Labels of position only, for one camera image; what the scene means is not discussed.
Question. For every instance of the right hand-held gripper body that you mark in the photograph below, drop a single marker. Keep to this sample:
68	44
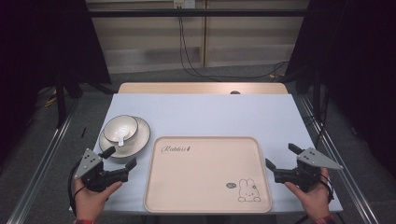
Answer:
306	174

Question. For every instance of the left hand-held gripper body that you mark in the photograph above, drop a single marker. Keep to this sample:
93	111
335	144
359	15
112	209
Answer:
93	179

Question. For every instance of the white ceramic spoon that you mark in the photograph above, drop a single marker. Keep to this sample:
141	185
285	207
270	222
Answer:
122	133

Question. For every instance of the white bowl with dark rim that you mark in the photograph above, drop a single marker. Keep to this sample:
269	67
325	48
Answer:
112	124

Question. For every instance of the white plate with dark rim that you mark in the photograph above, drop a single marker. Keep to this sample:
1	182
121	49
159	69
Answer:
141	137

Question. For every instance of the beige tray with rabbit print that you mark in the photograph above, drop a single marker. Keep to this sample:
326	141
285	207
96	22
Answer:
202	177

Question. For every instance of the person's left hand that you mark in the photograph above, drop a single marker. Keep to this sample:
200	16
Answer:
90	203

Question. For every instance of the person's right hand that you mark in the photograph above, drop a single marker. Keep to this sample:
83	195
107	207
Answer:
316	202

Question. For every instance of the small black stick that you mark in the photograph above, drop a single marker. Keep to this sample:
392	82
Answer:
83	132

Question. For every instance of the black metal stand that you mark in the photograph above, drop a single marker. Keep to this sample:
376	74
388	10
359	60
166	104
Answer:
61	102

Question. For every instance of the white table mat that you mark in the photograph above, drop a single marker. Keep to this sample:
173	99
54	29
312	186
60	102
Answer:
218	118

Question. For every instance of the light wooden table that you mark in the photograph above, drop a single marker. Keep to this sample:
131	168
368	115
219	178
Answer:
186	88

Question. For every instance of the dark curtain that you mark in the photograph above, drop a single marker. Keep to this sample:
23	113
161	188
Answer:
358	62
37	46

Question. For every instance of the aluminium floor rail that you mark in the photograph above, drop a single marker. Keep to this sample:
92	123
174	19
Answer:
40	165
342	161

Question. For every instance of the black horizontal frame bar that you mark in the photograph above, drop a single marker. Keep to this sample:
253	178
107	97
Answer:
199	13

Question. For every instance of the white wall socket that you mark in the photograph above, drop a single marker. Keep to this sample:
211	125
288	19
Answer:
184	3

